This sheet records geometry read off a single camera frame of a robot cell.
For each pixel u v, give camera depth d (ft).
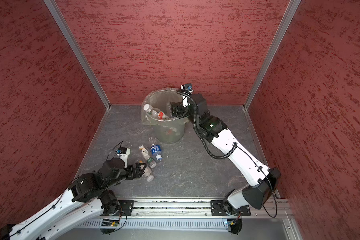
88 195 1.57
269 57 2.95
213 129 1.55
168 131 2.86
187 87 1.83
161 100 3.03
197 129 1.60
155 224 2.54
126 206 2.45
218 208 2.42
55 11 2.37
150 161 2.85
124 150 2.14
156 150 2.93
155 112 2.94
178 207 2.48
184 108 1.95
